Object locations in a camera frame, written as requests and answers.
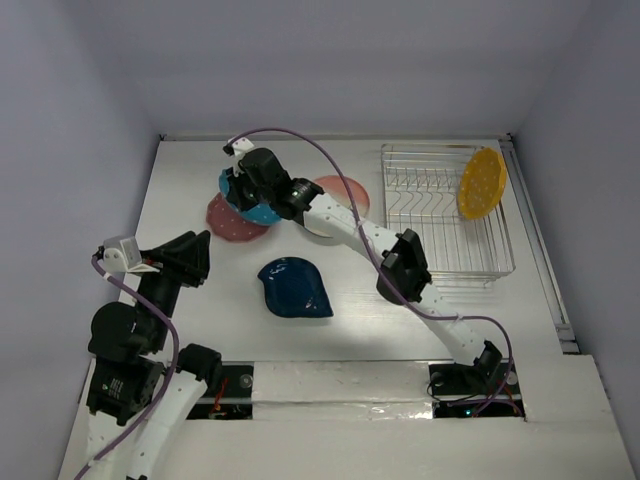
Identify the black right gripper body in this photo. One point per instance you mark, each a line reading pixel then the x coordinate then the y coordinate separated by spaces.
pixel 235 189

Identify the dark blue leaf plate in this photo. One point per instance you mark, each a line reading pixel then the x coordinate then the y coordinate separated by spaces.
pixel 294 288

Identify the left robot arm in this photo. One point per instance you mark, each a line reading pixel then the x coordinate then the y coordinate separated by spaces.
pixel 144 383

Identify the silver foil strip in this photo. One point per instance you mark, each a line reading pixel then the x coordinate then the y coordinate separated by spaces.
pixel 341 391

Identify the yellow polka dot plate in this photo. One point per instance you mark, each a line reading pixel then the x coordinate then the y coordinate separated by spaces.
pixel 482 184

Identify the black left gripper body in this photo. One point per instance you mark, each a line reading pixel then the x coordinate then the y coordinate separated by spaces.
pixel 176 269

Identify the wire dish rack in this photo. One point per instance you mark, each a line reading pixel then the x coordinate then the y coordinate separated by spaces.
pixel 421 182

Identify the aluminium edge rail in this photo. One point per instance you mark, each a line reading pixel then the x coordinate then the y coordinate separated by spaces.
pixel 550 286

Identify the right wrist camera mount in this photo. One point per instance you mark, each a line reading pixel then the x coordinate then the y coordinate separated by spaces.
pixel 238 148

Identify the pink and cream plate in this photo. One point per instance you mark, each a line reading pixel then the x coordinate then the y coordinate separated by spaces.
pixel 330 220

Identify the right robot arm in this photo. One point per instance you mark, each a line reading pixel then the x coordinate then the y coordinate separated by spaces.
pixel 404 279

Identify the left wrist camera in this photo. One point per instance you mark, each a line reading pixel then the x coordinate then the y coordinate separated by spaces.
pixel 121 254

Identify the pink polka dot plate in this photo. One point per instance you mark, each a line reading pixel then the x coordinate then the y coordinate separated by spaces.
pixel 226 223

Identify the blue polka dot plate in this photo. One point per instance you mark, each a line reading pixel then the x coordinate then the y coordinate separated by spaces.
pixel 259 214

